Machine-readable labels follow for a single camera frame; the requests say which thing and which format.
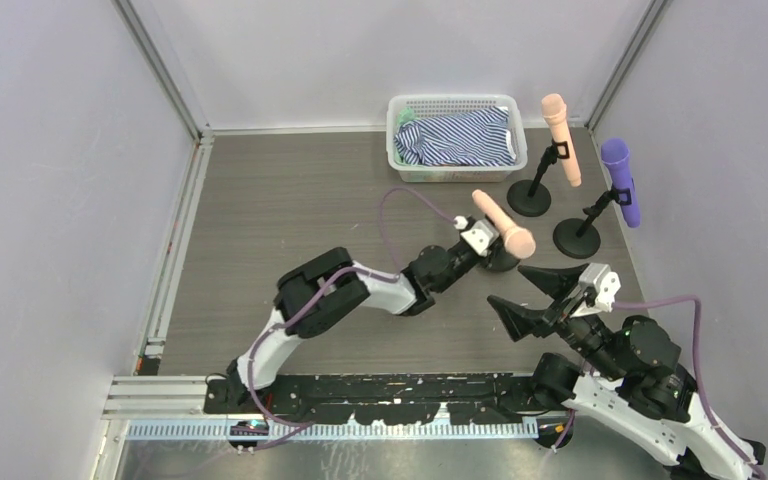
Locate black stand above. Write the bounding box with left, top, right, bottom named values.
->
left=480, top=242, right=520, bottom=273
left=553, top=187, right=632, bottom=259
left=506, top=140, right=569, bottom=217

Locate peach microphone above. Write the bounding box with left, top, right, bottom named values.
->
left=541, top=93, right=582, bottom=188
left=471, top=189, right=537, bottom=260

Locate black stand front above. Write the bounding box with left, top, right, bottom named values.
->
left=506, top=140, right=569, bottom=217

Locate purple microphone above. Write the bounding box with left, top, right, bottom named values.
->
left=600, top=138, right=642, bottom=228

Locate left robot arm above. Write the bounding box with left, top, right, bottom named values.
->
left=226, top=242, right=483, bottom=406

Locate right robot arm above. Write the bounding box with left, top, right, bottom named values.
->
left=487, top=263, right=766, bottom=479

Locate blue striped cloth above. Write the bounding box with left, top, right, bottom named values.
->
left=393, top=106, right=517, bottom=167

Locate green cloth item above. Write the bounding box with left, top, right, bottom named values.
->
left=396, top=107, right=416, bottom=127

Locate white plastic basket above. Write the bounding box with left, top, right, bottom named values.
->
left=386, top=94, right=528, bottom=183

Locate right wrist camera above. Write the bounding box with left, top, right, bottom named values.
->
left=571, top=263, right=621, bottom=318

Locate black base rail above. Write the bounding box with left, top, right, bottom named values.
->
left=102, top=372, right=690, bottom=442

